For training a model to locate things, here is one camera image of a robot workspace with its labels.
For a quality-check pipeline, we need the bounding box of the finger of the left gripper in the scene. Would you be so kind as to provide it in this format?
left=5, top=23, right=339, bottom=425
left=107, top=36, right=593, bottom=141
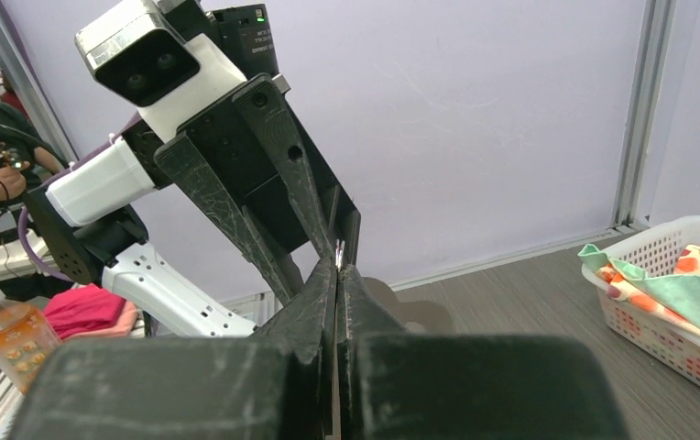
left=232, top=82, right=336, bottom=258
left=154, top=135, right=303, bottom=305

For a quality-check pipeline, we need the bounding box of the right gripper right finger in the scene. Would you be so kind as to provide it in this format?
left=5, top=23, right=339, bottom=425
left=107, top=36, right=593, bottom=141
left=335, top=265, right=629, bottom=439

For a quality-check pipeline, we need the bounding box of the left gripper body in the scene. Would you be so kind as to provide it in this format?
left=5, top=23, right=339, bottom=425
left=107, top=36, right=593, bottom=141
left=125, top=73, right=361, bottom=264

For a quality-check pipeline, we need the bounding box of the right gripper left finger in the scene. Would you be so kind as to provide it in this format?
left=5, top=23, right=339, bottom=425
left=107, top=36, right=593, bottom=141
left=11, top=258, right=337, bottom=439

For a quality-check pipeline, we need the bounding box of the metal key organizer plate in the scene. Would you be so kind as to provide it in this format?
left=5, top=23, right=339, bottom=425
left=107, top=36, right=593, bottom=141
left=334, top=239, right=457, bottom=336

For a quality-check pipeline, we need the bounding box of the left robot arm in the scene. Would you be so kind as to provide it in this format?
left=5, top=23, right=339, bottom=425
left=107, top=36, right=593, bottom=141
left=23, top=1, right=361, bottom=337

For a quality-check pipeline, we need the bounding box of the pink cloth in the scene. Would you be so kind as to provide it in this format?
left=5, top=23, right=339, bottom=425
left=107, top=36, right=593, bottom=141
left=43, top=284, right=138, bottom=341

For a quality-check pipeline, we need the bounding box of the orange plastic cup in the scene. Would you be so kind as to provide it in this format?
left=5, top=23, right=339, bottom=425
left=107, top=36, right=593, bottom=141
left=0, top=290, right=61, bottom=393

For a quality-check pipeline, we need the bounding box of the white plastic basket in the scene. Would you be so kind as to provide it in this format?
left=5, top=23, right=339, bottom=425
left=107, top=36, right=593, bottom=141
left=578, top=215, right=700, bottom=387

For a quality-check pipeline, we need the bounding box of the floral cloth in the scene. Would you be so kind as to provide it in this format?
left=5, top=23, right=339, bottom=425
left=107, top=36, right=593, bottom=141
left=579, top=244, right=700, bottom=336

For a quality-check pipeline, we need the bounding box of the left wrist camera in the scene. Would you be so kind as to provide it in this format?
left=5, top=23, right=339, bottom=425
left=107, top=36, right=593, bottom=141
left=74, top=1, right=246, bottom=142

